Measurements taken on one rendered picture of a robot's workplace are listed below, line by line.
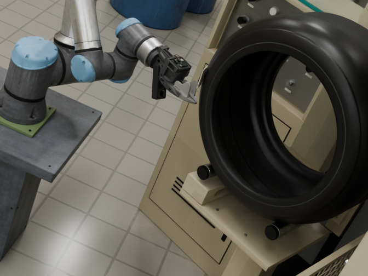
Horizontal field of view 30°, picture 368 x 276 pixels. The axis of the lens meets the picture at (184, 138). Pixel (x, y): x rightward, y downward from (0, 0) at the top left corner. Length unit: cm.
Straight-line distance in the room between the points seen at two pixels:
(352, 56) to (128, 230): 171
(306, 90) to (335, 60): 94
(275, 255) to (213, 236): 100
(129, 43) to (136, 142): 157
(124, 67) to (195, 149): 78
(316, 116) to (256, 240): 45
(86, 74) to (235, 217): 65
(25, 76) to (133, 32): 42
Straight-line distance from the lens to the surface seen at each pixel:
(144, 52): 222
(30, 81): 242
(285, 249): 210
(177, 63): 217
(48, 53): 242
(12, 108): 248
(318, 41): 177
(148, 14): 513
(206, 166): 205
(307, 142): 226
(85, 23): 224
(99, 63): 224
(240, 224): 210
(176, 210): 314
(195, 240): 311
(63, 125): 259
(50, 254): 293
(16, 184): 259
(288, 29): 180
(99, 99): 404
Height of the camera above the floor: 199
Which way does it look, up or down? 30 degrees down
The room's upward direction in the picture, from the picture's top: 23 degrees clockwise
